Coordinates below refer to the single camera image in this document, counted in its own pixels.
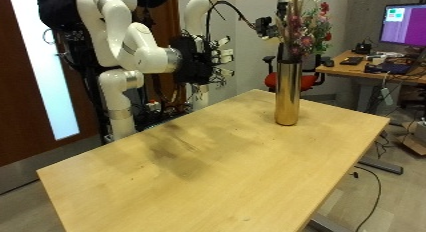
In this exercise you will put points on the red rose flower bouquet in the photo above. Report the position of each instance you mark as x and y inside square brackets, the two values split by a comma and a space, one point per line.
[304, 38]

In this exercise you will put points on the tall gold cylinder vase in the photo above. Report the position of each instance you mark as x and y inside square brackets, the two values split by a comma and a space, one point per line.
[288, 92]

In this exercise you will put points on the emergency stop button box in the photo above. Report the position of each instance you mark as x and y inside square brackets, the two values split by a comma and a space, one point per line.
[154, 106]

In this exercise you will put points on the black computer mouse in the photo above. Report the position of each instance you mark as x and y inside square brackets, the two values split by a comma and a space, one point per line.
[328, 63]

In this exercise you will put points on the black red office chair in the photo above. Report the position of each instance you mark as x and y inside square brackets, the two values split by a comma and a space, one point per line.
[311, 80]

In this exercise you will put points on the wooden office desk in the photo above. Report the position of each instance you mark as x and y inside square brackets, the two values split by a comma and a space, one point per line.
[342, 70]

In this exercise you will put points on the black keyboard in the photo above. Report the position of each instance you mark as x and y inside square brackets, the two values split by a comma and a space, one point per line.
[352, 60]

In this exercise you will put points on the small black desk device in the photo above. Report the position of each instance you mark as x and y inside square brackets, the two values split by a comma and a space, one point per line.
[363, 48]

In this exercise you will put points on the dark laptop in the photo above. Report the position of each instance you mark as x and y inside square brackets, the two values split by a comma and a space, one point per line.
[395, 68]

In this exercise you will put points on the computer monitor purple screen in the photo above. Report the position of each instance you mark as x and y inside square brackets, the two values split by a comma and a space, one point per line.
[407, 25]

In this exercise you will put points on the white power strip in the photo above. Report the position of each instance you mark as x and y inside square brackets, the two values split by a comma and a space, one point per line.
[387, 96]

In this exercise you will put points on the cardboard box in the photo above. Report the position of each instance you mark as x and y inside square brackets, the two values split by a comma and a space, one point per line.
[415, 142]

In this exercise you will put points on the grey table foot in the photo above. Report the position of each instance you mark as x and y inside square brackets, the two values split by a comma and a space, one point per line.
[382, 166]

